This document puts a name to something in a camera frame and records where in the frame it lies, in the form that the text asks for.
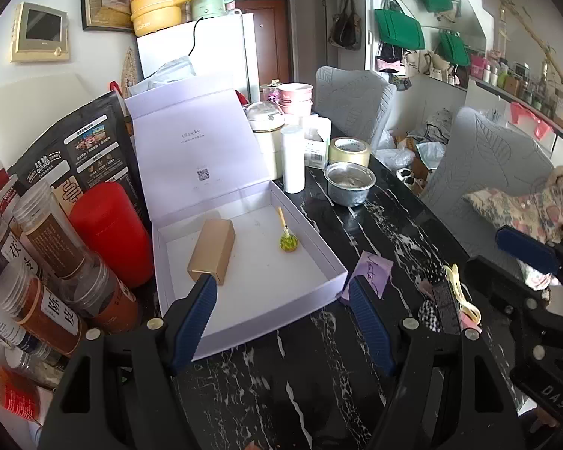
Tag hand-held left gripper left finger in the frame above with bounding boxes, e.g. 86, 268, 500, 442
38, 273, 219, 450

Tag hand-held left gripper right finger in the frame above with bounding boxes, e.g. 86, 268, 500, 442
348, 277, 538, 450

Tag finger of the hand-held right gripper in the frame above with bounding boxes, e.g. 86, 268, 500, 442
464, 255, 553, 366
494, 225, 563, 291

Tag small purple box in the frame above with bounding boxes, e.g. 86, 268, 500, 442
340, 250, 394, 302

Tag long black box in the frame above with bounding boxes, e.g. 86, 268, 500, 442
431, 283, 464, 336

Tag black white checkered scrunchie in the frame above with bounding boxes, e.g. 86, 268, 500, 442
417, 262, 446, 335

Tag lavender gift box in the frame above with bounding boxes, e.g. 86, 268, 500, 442
123, 73, 349, 362

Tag floral cloth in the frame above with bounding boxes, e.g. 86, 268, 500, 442
464, 165, 563, 291

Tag yellow hair claw clip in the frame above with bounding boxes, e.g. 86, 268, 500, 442
443, 264, 482, 324

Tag small gold box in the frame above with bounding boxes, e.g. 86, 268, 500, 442
187, 219, 236, 287

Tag grey leaf-pattern chair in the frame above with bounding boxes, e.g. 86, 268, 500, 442
422, 107, 557, 263
315, 66, 397, 151

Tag green lollipop with yellow stick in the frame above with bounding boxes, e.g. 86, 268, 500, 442
277, 206, 300, 254

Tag red cylindrical can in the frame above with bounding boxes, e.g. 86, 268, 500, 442
68, 182, 155, 289

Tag pink plastic bags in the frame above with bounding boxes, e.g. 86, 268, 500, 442
510, 102, 557, 140

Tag steel bowl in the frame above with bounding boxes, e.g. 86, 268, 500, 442
324, 162, 376, 207

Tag pile of plastic bags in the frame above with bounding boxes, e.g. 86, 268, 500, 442
375, 108, 451, 193

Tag cluster of clear spice jars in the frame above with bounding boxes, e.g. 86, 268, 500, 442
0, 180, 140, 425

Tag row of cosmetic bottles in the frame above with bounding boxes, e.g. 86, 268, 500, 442
469, 49, 563, 125

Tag beige tape roll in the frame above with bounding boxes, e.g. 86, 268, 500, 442
329, 137, 371, 168

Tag cream cup with clear lid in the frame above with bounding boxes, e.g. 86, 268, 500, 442
245, 100, 286, 181

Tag white tumbler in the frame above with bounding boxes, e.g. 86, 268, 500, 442
280, 124, 307, 194

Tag white medicine box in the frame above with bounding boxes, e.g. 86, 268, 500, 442
303, 115, 333, 170

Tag black printed food pouch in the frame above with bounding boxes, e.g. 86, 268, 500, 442
7, 91, 152, 235

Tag white handbag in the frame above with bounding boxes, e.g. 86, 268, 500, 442
406, 49, 435, 77

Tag bamboo pole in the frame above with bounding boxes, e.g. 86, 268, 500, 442
481, 0, 563, 118

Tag white plastic mailer bags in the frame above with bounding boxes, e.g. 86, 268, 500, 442
126, 55, 198, 99

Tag green tote bag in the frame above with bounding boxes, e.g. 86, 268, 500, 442
374, 8, 425, 51

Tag woven straw ornament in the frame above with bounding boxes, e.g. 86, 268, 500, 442
122, 47, 142, 90

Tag white fridge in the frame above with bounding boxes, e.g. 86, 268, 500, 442
136, 13, 261, 104

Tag hanging brown handbags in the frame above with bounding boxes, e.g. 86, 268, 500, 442
328, 0, 363, 51

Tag brown door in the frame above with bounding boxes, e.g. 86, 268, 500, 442
235, 0, 292, 90

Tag yellow cooking pot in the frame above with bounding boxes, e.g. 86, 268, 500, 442
126, 0, 212, 37

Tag black power cable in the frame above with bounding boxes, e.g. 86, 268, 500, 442
190, 16, 205, 64

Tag wall intercom panel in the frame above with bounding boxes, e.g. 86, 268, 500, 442
10, 2, 71, 63

